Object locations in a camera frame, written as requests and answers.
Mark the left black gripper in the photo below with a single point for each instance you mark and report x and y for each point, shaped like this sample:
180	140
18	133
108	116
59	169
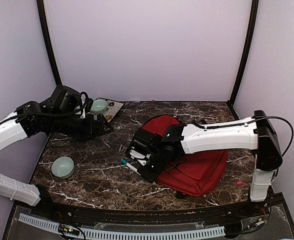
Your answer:
90	132

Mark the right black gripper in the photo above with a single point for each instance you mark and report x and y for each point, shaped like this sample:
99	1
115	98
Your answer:
150	176

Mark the teal capped white marker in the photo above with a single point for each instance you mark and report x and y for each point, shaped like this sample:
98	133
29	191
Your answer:
129	166

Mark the red student backpack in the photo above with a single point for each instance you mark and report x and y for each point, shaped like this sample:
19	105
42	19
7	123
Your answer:
190	174

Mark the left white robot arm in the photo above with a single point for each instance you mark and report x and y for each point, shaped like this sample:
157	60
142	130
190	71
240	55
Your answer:
72	118

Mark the light green bowl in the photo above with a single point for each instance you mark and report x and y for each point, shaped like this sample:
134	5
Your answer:
63	167
98	106

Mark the floral square plate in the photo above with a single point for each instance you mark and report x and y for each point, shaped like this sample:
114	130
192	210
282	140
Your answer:
112	109

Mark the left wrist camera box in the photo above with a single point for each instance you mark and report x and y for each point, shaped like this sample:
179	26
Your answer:
63	100

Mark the black front table rail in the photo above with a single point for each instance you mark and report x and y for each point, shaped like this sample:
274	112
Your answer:
157	207

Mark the white slotted cable duct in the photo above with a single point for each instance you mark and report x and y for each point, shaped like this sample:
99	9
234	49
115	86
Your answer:
107	231

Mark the left black frame post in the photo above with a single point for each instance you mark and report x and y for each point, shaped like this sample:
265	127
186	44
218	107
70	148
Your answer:
47	41

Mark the black frame post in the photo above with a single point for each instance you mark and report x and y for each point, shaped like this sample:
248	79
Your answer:
47	41
245	52

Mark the right black frame post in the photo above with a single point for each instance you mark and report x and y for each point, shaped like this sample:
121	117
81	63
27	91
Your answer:
245	52

